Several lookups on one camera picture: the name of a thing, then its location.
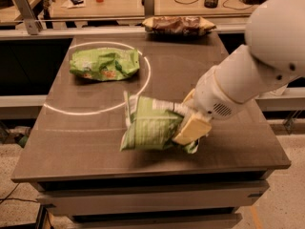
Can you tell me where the brown chip bag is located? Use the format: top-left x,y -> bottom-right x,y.
142,16 -> 216,36

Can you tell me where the lower table drawer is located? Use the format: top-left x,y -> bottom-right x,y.
69,214 -> 242,229

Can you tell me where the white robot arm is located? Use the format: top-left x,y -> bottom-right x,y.
173,0 -> 305,145

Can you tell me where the green jalapeno chip bag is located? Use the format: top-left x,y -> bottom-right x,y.
120,92 -> 198,154

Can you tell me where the wooden background desk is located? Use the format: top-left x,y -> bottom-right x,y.
50,0 -> 257,21

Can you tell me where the metal bracket post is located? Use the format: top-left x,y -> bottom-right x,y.
142,0 -> 154,17
14,0 -> 42,35

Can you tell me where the table drawer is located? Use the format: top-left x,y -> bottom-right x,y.
69,214 -> 242,229
38,180 -> 269,216

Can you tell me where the upper table drawer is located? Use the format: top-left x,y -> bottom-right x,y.
38,180 -> 269,216

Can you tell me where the black floor cable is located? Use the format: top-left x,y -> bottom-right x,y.
0,182 -> 40,206

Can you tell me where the green rice chip bag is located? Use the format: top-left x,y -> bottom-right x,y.
70,48 -> 140,81

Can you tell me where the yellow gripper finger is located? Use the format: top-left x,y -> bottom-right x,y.
172,113 -> 212,145
182,90 -> 194,109

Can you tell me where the left metal bracket post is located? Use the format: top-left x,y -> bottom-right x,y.
14,0 -> 42,35

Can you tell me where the middle metal bracket post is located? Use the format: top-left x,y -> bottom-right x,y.
142,0 -> 154,17

